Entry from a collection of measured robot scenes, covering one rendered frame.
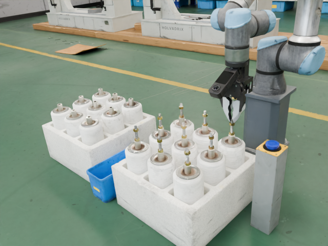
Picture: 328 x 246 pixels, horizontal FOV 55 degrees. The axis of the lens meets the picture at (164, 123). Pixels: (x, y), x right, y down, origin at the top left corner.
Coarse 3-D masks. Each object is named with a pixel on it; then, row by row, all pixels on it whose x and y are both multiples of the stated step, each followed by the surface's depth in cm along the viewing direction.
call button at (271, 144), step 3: (267, 141) 96; (270, 141) 96; (273, 141) 96; (276, 141) 96; (267, 144) 94; (270, 144) 94; (273, 144) 94; (276, 144) 94; (279, 144) 94; (267, 147) 95; (270, 147) 94; (273, 147) 94; (276, 147) 94
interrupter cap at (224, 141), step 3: (222, 138) 114; (225, 138) 115; (237, 138) 114; (222, 141) 113; (225, 141) 113; (237, 141) 112; (240, 141) 112; (225, 144) 111; (228, 144) 110; (231, 144) 110; (234, 144) 110; (237, 144) 110; (240, 144) 110
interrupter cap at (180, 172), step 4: (180, 168) 100; (192, 168) 99; (196, 168) 99; (176, 172) 98; (180, 172) 98; (192, 172) 98; (196, 172) 97; (180, 176) 96; (184, 176) 96; (188, 176) 96; (192, 176) 96; (196, 176) 95
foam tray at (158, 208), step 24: (120, 168) 115; (240, 168) 110; (120, 192) 119; (144, 192) 106; (168, 192) 102; (216, 192) 99; (240, 192) 111; (144, 216) 112; (168, 216) 101; (192, 216) 92; (216, 216) 103; (192, 240) 96
